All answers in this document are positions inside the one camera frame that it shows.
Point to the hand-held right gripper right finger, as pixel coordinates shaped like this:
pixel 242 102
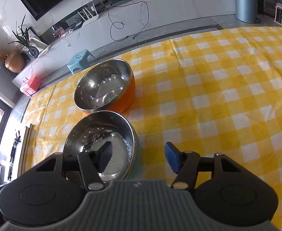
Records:
pixel 172 157

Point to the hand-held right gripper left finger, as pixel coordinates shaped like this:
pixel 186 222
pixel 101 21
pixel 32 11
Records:
pixel 104 157

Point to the blue steel bowl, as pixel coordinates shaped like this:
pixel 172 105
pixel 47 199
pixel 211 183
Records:
pixel 95 130

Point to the orange steel bowl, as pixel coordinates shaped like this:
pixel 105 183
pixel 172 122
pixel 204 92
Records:
pixel 102 86

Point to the yellow checkered tablecloth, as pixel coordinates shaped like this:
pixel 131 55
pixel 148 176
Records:
pixel 215 96

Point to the light blue plastic stool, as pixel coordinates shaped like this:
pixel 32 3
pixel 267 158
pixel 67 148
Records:
pixel 79 59

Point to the pink storage box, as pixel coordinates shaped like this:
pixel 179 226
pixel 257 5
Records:
pixel 30 85

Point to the green plant in glass vase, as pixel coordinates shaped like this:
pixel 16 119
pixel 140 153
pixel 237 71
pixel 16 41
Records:
pixel 32 51

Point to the copper vase with dried flowers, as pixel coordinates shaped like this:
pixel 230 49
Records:
pixel 14 62

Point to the white tote bag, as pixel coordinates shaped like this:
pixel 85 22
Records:
pixel 38 42

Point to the white router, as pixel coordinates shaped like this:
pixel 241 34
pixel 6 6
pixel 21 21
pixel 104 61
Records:
pixel 91 20

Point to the white marble TV cabinet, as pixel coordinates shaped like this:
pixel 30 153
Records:
pixel 179 7

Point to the grey trash bin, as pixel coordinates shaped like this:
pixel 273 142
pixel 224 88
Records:
pixel 245 3

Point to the small pink heater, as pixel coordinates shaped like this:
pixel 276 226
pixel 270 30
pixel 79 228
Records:
pixel 279 14

